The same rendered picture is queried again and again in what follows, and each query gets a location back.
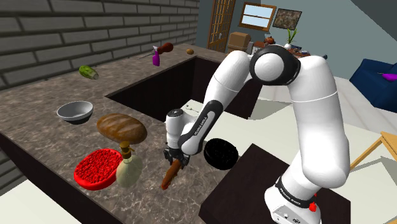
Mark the brown elongated stick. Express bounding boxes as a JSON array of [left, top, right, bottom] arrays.
[[160, 158, 183, 191]]

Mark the pale green soap dispenser bottle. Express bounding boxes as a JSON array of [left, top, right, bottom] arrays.
[[115, 141, 144, 188]]

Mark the black round disc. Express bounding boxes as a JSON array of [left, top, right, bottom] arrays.
[[203, 137, 240, 171]]

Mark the brown bread loaf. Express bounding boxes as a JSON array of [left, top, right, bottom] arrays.
[[96, 113, 148, 145]]

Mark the dark sink basin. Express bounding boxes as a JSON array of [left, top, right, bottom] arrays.
[[105, 55, 263, 123]]

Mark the dark robot stand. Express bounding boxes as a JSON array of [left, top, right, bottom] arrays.
[[198, 143, 352, 224]]

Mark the red round bowl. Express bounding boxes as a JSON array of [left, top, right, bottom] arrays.
[[73, 148, 123, 192]]

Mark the purple spray bottle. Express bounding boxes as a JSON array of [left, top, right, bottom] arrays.
[[151, 45, 162, 67]]

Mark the grey bowl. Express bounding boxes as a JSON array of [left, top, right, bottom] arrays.
[[56, 101, 94, 125]]

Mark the green cucumber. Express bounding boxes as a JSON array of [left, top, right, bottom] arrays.
[[78, 64, 100, 80]]

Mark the brown cardboard box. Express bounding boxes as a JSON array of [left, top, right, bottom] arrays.
[[227, 31, 253, 54]]

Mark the wooden lattice door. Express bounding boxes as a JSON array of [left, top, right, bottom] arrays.
[[206, 0, 237, 53]]

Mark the wood-framed window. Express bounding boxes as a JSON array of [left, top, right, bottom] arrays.
[[238, 2, 277, 32]]

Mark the cluttered side table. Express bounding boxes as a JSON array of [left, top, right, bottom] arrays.
[[247, 27, 312, 59]]

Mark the blue sofa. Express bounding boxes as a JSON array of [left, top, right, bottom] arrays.
[[349, 58, 397, 109]]

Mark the light wooden table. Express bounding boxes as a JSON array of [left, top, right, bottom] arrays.
[[350, 130, 397, 171]]

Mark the brown-handled kitchen tool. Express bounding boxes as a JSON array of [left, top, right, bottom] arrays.
[[138, 42, 174, 60]]

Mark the dark wall picture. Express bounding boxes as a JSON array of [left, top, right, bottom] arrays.
[[272, 8, 303, 31]]

